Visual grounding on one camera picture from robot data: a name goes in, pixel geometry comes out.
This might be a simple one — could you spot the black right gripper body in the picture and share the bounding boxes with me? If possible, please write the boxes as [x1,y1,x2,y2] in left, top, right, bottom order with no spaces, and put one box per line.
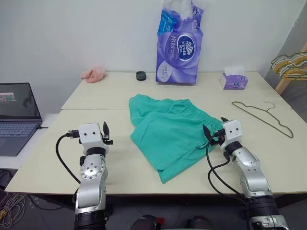
[211,129,226,148]

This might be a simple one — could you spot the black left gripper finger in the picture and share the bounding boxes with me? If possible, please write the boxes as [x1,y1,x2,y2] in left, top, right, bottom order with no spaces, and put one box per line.
[102,121,111,138]

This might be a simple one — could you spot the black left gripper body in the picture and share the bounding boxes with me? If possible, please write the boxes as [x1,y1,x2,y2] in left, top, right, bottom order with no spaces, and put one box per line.
[102,133,114,148]

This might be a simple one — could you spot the green shorts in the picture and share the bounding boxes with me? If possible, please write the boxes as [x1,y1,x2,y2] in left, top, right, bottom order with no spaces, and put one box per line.
[129,93,224,184]

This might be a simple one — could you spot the olive wire clothes hanger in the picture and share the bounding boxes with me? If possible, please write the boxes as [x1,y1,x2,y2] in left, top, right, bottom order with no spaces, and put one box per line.
[231,101,295,139]

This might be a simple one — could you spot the purple white tissue box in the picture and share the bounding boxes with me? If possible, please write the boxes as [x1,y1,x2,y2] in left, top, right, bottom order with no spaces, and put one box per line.
[218,65,248,91]

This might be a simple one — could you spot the pink cloth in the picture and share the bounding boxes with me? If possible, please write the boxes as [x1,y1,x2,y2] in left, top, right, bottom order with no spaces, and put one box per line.
[80,68,108,84]

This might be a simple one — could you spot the hangers on wooden rack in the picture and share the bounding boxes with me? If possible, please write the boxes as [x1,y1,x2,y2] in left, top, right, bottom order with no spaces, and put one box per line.
[274,40,307,94]

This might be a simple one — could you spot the purple toilet paper pack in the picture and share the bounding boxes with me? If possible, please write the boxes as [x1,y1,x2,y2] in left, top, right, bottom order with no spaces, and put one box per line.
[155,0,205,85]

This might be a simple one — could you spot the dark rounded shape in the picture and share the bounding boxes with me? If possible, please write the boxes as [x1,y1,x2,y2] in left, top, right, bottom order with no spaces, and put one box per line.
[133,214,166,230]
[186,215,214,230]

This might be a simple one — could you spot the grey laptop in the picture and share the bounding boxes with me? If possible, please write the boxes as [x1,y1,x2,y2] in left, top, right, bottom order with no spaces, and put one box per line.
[0,82,43,157]

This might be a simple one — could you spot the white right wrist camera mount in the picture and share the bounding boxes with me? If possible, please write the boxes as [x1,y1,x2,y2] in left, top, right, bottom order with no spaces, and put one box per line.
[221,120,242,148]

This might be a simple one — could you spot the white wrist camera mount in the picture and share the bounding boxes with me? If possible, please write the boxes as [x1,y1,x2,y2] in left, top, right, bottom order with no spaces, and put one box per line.
[221,120,242,148]
[78,123,108,150]

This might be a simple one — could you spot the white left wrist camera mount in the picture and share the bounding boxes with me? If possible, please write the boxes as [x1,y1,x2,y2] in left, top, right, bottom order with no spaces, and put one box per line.
[78,123,108,150]

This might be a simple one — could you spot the bunch of wire hangers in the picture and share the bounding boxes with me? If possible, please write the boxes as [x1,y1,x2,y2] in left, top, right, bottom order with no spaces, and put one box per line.
[271,51,307,81]

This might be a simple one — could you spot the tangled floor cables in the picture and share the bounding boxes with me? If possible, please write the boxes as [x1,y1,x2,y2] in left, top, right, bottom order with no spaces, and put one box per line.
[0,188,26,221]

